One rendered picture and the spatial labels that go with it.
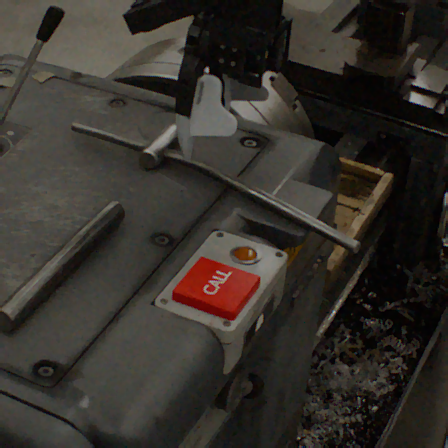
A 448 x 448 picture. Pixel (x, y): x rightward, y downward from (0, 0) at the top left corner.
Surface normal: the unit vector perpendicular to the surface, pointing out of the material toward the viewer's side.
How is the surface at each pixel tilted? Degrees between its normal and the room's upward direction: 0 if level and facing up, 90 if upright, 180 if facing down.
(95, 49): 0
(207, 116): 74
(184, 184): 0
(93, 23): 0
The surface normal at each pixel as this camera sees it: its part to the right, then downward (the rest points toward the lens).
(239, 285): 0.09, -0.82
